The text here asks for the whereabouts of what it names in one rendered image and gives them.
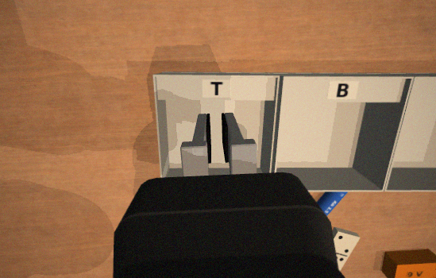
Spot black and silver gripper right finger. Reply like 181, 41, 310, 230
222, 113, 257, 175

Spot beige three-compartment bin rack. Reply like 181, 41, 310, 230
153, 71, 436, 192

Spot blue aa battery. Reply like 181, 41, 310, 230
317, 191, 348, 216

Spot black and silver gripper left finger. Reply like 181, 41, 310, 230
180, 114, 211, 176

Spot beige domino tile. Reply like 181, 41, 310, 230
333, 227, 360, 271

